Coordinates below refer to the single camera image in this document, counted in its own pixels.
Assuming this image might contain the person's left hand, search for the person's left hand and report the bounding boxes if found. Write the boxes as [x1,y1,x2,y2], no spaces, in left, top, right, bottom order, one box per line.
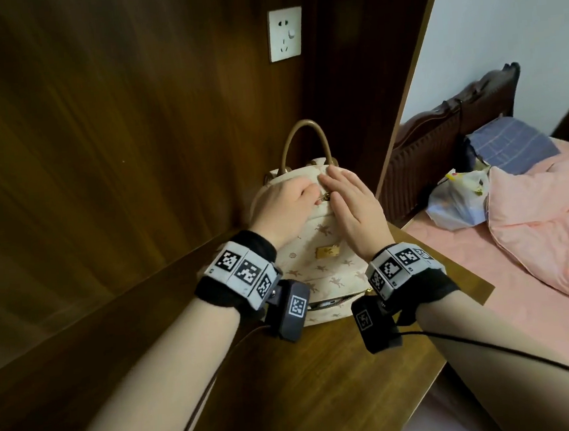
[245,173,328,254]

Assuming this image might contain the person's right hand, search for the person's right hand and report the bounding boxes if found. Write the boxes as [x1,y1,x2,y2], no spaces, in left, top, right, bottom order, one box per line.
[317,160,397,265]

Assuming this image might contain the beige horse-print backpack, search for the beige horse-print backpack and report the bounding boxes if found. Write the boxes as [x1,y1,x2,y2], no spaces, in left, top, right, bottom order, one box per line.
[241,113,389,331]

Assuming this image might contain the person's left forearm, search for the person's left forearm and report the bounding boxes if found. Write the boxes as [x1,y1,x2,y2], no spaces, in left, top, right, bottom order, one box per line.
[44,294,252,431]

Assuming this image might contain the person's right forearm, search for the person's right forearm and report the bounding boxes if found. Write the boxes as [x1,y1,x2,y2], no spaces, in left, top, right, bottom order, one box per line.
[413,289,569,431]

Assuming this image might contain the right marker wristband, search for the right marker wristband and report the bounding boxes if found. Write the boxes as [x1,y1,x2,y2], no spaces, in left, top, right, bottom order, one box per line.
[363,238,463,328]

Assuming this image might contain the marker wristband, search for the marker wristband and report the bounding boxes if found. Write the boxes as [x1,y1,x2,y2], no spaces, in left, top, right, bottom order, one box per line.
[363,238,463,328]
[189,227,287,326]

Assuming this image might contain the left marker wristband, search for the left marker wristband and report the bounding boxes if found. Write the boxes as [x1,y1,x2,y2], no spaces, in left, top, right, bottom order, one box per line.
[189,227,287,326]

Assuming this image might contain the dark wooden bed headboard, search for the dark wooden bed headboard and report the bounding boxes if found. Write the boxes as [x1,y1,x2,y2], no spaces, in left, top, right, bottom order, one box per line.
[367,61,533,225]

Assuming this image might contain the white plastic bag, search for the white plastic bag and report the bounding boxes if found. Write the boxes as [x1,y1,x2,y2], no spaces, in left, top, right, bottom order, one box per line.
[422,164,496,233]

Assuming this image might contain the blue plaid pillow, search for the blue plaid pillow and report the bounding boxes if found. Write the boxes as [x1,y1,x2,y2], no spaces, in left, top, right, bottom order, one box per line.
[464,112,563,180]

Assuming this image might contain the pink quilt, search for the pink quilt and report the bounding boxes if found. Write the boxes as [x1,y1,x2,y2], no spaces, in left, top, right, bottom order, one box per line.
[481,158,569,308]

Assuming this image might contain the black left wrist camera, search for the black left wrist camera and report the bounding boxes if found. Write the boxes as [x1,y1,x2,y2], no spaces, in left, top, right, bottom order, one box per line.
[260,277,316,345]

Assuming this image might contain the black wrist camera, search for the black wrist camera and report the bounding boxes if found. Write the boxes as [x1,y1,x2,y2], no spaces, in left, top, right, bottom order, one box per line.
[349,291,406,356]
[260,277,316,345]

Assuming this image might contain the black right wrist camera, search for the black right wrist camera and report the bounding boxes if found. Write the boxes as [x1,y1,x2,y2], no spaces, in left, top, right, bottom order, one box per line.
[349,291,406,356]

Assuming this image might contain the white wall socket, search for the white wall socket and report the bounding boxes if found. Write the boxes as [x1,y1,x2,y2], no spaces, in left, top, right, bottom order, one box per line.
[266,6,307,64]

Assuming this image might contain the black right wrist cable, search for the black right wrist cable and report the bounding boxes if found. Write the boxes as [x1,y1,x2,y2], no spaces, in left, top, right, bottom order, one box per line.
[399,318,569,409]

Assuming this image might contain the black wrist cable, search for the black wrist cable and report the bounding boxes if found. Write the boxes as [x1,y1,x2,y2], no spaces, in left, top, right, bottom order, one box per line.
[399,318,569,409]
[155,322,284,431]

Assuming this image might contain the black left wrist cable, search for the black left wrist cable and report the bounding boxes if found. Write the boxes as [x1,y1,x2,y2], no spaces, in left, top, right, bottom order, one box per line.
[155,322,284,431]

